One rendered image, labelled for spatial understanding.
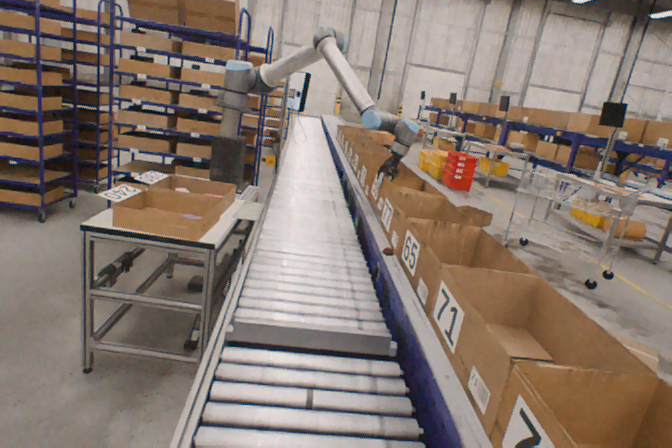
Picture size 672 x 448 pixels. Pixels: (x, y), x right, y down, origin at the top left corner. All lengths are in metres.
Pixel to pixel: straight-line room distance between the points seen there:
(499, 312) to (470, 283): 0.13
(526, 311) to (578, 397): 0.41
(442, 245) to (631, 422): 0.79
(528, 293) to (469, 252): 0.40
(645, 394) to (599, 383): 0.10
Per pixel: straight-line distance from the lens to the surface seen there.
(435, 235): 1.53
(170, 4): 3.58
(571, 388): 0.91
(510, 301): 1.26
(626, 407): 1.00
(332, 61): 2.06
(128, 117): 3.62
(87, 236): 1.99
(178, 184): 2.43
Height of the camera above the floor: 1.46
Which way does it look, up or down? 14 degrees down
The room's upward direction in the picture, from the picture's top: 9 degrees clockwise
